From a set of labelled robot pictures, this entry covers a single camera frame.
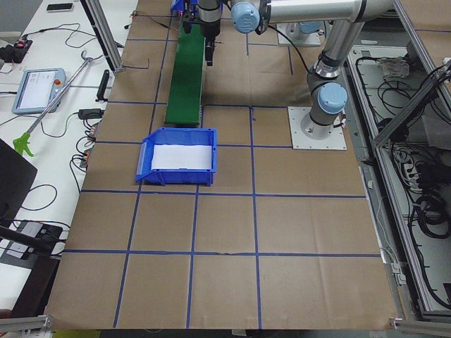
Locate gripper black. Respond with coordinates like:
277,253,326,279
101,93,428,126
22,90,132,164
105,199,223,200
182,0,222,66

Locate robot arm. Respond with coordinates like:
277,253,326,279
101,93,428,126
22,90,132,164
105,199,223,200
202,8,321,146

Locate blue plastic bin right side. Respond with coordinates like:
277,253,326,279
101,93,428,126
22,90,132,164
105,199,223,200
171,0,197,17

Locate blue plastic bin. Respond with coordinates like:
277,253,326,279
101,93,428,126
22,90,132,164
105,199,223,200
171,0,197,17
135,127,217,186

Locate green conveyor belt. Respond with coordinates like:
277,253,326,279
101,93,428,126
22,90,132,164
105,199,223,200
165,25,204,125

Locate blue plastic bin left side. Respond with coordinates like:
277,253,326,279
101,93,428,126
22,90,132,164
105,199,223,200
135,127,217,186

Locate white foam pad left bin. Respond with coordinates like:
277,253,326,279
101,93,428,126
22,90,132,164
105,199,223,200
151,144,212,170

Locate black smartphone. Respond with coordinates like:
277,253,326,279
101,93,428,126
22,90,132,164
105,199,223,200
46,2,74,12

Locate teach pendant tablet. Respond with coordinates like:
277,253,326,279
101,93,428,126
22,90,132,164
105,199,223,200
11,68,66,115

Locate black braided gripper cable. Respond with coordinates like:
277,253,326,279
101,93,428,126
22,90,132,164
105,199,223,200
267,26,318,73

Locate red and black conveyor wire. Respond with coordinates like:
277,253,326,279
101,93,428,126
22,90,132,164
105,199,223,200
130,10,177,32

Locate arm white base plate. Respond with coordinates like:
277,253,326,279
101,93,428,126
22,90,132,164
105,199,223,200
276,21,323,47
288,106,347,151

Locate aluminium frame post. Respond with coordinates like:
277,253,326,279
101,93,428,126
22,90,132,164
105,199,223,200
80,0,123,73

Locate green handled reach grabber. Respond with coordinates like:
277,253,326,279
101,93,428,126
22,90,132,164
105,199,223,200
13,51,101,157

